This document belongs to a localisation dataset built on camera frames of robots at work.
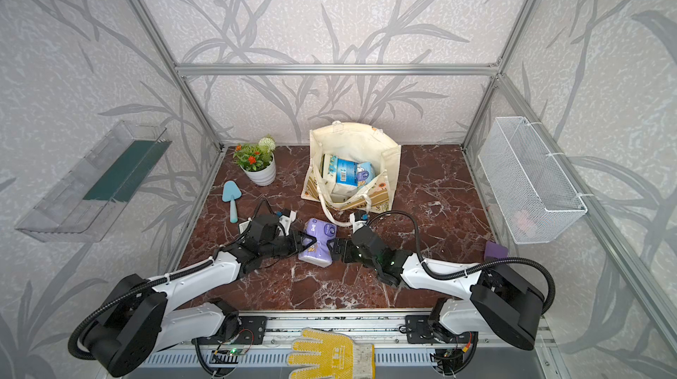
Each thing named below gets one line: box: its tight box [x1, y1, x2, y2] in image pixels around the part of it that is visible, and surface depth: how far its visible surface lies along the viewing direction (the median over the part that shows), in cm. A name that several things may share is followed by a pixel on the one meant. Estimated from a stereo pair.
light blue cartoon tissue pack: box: [356, 162, 377, 187], surface depth 95 cm
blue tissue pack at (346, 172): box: [335, 157, 359, 187], surface depth 96 cm
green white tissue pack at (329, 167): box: [320, 153, 339, 184], surface depth 95 cm
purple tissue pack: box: [298, 217, 338, 268], surface depth 85 cm
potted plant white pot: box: [232, 133, 276, 187], surface depth 100 cm
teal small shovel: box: [222, 179, 243, 224], surface depth 107 cm
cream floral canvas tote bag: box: [300, 121, 402, 228], surface depth 90 cm
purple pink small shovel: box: [484, 240, 509, 259], surface depth 91 cm
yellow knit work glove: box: [287, 326, 376, 379], surface depth 71 cm
